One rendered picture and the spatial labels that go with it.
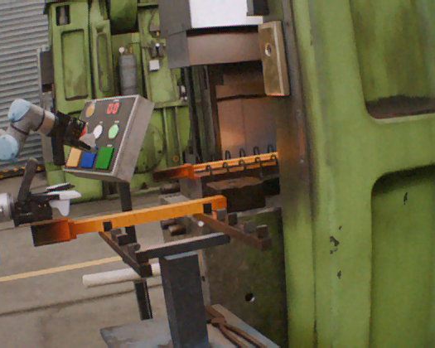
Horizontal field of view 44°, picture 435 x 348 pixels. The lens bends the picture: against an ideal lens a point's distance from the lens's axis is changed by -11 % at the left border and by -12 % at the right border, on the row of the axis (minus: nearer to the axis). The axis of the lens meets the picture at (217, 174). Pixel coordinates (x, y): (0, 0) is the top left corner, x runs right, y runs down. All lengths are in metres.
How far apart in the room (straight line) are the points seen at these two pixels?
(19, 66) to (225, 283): 8.31
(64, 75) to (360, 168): 5.44
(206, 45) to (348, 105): 0.46
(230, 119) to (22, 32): 7.95
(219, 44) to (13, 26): 8.18
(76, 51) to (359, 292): 5.52
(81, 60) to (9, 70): 3.17
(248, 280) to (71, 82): 5.21
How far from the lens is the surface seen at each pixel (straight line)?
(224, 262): 1.43
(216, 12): 1.48
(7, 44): 9.54
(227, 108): 1.81
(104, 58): 6.40
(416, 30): 1.43
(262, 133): 1.86
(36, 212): 1.50
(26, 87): 9.53
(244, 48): 1.55
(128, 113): 1.98
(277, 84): 1.31
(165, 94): 6.60
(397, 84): 1.37
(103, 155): 1.99
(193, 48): 1.50
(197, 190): 1.56
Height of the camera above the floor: 1.25
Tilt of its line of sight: 10 degrees down
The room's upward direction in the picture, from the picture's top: 6 degrees counter-clockwise
